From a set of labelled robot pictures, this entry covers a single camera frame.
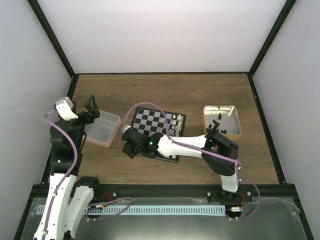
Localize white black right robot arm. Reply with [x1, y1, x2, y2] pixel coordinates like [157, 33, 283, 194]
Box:
[120, 125, 242, 202]

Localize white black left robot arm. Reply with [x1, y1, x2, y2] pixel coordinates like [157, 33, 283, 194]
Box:
[33, 95, 102, 240]

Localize magnetic chess board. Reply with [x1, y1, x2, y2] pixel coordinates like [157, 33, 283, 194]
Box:
[131, 107, 187, 163]

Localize pink metal tin tray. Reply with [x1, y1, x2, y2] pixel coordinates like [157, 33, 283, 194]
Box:
[84, 110, 121, 147]

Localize gold metal tin tray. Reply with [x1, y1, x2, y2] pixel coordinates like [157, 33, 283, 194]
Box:
[202, 105, 242, 141]

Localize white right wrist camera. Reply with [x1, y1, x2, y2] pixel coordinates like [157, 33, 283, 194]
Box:
[120, 125, 131, 136]

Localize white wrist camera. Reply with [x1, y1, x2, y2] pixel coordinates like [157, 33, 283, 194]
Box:
[120, 125, 131, 136]
[55, 96, 74, 109]

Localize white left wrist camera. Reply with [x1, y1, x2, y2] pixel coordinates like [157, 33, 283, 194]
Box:
[55, 96, 74, 109]

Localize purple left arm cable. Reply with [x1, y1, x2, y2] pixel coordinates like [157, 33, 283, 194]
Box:
[41, 107, 85, 240]

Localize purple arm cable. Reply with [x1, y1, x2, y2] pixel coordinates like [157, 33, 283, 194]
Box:
[124, 101, 262, 221]
[41, 107, 85, 240]

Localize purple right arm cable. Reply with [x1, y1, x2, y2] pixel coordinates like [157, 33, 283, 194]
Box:
[124, 101, 262, 221]

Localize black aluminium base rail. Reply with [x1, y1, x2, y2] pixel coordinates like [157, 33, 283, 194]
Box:
[32, 183, 296, 203]

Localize light blue slotted cable duct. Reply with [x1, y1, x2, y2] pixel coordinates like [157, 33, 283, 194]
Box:
[34, 205, 226, 216]

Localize black enclosure frame post left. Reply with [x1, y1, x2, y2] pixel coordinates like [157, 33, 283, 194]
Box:
[27, 0, 76, 78]

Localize black enclosure frame post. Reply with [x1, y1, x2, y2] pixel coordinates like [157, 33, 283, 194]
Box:
[27, 0, 76, 78]
[249, 0, 297, 76]

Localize black enclosure frame post right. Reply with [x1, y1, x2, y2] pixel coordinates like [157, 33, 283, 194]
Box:
[249, 0, 297, 76]

